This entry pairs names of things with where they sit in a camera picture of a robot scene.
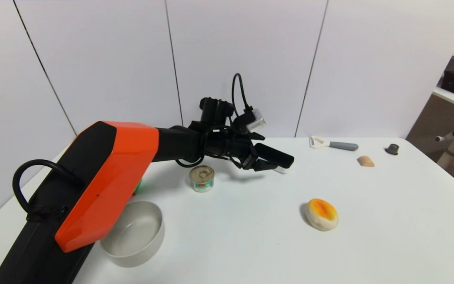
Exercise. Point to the brown perforated panel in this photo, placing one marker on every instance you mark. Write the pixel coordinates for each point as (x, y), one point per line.
(428, 121)

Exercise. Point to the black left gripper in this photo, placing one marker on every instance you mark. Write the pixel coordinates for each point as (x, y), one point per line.
(250, 157)

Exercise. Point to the dark box behind basket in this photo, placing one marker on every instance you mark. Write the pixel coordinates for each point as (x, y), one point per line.
(452, 64)

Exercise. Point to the small tin can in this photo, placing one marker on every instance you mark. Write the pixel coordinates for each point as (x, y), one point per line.
(202, 179)

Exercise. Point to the multicolour puzzle cube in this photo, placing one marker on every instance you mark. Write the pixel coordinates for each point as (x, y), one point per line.
(138, 187)

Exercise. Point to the black and white board eraser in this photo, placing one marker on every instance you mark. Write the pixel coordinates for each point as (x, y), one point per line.
(276, 154)

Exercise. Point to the orange and black left arm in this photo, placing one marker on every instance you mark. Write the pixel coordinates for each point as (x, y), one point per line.
(108, 173)

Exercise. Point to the white grey bottle opener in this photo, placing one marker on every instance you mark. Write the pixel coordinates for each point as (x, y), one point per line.
(343, 146)

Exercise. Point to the brown coffee capsule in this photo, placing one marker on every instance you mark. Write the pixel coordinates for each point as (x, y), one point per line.
(392, 149)

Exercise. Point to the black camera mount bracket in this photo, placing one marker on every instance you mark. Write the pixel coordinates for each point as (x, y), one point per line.
(215, 110)

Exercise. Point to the tan wooden block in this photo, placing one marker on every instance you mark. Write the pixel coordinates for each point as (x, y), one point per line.
(365, 161)

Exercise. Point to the orange and white bun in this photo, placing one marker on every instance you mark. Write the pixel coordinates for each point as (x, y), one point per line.
(321, 215)

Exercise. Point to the beige round bowl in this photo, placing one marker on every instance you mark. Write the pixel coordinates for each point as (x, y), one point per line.
(138, 234)

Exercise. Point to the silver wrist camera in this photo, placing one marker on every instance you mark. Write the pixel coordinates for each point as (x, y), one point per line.
(256, 120)

